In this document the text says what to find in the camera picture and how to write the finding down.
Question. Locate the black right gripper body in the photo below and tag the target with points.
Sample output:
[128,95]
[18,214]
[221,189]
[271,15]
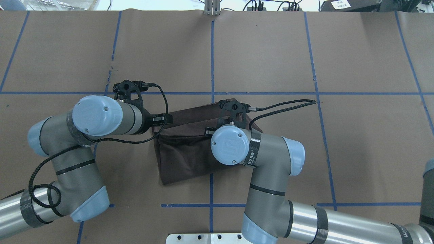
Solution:
[209,130]

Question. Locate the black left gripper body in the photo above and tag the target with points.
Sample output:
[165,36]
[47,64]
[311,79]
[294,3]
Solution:
[146,118]

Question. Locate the brown t-shirt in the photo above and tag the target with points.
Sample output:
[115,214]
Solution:
[182,150]

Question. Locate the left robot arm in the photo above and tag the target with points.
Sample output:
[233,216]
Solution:
[68,182]

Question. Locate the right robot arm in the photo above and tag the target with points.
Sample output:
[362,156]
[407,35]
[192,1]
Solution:
[269,215]

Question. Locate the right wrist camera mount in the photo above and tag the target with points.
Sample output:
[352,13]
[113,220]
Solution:
[233,112]

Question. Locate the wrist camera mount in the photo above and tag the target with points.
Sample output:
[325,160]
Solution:
[233,112]
[130,90]

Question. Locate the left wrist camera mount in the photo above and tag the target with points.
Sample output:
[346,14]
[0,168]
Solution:
[130,90]

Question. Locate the white pedestal column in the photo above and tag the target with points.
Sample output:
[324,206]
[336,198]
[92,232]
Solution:
[206,238]

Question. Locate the aluminium frame post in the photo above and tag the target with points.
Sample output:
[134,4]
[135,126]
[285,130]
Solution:
[212,7]

